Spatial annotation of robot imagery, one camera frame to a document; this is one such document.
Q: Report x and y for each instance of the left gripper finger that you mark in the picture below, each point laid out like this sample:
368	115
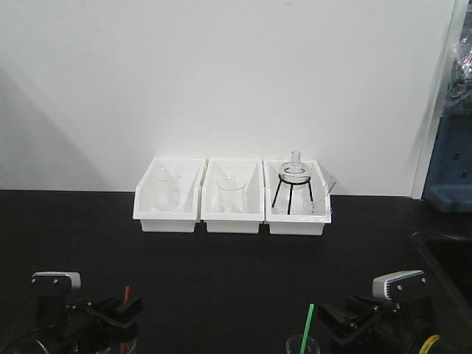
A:
108	305
127	313

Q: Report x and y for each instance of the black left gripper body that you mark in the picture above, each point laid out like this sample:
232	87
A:
62	327

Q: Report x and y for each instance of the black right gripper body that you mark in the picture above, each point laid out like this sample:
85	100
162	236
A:
407	327

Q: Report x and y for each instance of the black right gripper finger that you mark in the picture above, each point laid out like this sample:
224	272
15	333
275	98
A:
356	303
340	322

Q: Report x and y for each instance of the red plastic spoon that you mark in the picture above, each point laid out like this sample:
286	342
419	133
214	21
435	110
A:
127	294

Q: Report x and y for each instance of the green plastic spoon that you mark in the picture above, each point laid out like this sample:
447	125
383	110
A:
306	330

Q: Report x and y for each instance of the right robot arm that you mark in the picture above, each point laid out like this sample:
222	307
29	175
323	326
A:
443	343

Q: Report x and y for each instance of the beaker holding red spoon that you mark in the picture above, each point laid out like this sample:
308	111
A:
128	347

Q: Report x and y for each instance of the black lab sink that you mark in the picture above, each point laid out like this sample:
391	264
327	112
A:
448	256

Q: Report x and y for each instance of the small beaker in right bin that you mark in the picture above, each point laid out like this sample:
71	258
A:
309	207

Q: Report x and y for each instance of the white left storage bin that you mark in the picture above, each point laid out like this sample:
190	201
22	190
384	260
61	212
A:
187	215

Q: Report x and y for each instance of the white storage bin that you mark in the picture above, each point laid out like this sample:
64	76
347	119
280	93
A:
251	171
187	215
297	223

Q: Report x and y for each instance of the glass beaker in left bin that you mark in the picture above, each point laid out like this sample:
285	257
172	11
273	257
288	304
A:
166	189

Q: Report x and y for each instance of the glass beaker in bin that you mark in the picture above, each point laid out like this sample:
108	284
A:
166	189
231	194

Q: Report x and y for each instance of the white right storage bin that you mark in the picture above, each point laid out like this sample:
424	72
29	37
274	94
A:
297	223

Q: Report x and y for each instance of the blue pegboard drying rack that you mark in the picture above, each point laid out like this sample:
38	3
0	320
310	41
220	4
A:
448	182

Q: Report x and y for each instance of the round glass flask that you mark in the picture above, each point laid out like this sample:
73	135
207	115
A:
294	171

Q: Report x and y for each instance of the white middle storage bin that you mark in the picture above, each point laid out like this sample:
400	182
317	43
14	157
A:
251	171

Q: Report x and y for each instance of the glass beaker in middle bin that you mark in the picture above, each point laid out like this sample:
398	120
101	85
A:
231	194

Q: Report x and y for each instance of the plastic bag of glassware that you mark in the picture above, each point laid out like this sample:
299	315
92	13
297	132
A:
460	85

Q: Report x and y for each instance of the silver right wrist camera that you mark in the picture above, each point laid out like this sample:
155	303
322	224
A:
401	286

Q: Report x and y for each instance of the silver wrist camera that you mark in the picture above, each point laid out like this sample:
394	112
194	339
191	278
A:
401	286
55	283

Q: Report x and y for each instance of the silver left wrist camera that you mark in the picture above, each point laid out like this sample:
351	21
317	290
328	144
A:
55	283

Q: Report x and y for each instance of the black wire tripod stand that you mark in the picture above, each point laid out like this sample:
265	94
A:
291	191

